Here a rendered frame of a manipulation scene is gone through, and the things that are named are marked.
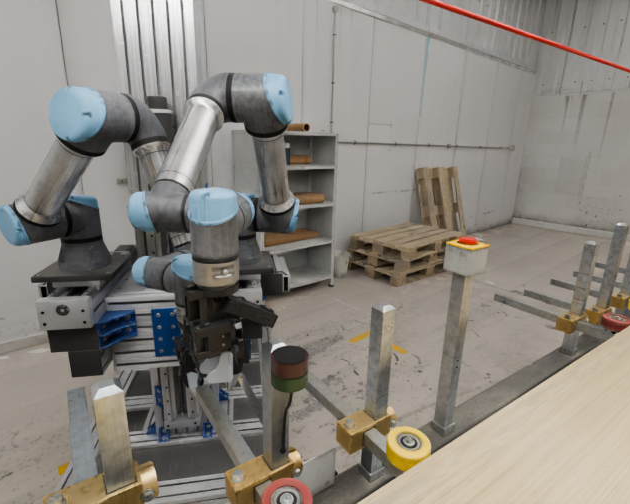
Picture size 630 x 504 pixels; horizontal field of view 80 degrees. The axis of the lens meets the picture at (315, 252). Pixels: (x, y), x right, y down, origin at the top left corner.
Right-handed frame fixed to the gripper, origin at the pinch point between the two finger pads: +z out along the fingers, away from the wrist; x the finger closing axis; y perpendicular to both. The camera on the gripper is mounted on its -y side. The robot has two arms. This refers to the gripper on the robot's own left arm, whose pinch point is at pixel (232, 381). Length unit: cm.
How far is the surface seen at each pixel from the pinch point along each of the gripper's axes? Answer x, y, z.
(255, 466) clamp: 7.3, -0.8, 13.6
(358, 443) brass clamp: 10.4, -22.9, 17.2
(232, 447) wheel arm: -0.1, 0.6, 14.6
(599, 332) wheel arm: 17, -124, 16
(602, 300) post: 8, -153, 14
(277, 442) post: 9.6, -4.1, 8.2
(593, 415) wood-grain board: 36, -65, 11
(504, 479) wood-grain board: 35.0, -33.3, 10.5
